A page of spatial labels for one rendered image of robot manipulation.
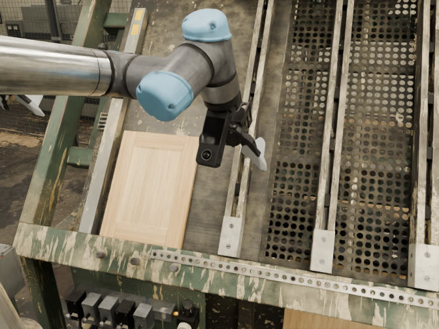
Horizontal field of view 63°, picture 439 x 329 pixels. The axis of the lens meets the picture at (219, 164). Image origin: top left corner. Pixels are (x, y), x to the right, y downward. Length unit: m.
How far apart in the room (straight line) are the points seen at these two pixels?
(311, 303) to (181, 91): 0.83
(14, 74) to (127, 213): 0.90
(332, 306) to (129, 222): 0.73
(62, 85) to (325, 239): 0.87
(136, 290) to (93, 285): 0.17
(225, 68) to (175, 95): 0.13
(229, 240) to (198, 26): 0.75
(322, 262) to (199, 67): 0.77
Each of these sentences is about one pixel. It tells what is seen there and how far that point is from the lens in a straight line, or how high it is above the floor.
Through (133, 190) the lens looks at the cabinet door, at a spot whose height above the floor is 1.03.
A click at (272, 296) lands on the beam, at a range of 1.18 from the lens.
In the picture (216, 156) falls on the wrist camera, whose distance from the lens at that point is 0.67.
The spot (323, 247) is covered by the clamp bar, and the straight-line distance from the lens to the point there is 1.16.
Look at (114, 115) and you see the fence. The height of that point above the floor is 1.26.
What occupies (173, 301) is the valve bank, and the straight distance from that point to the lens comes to 1.30.
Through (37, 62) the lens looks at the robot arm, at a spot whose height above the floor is 1.59.
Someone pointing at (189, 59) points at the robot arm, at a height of 1.58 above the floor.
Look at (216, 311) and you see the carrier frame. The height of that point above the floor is 0.45.
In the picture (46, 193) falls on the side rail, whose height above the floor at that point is 0.99.
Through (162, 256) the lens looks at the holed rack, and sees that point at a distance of 1.25.
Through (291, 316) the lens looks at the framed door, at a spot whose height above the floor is 0.53.
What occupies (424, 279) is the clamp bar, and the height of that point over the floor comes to 0.95.
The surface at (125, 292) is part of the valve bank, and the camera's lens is 1.37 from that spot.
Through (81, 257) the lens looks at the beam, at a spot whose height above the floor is 0.85.
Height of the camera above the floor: 1.66
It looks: 24 degrees down
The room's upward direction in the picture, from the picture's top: straight up
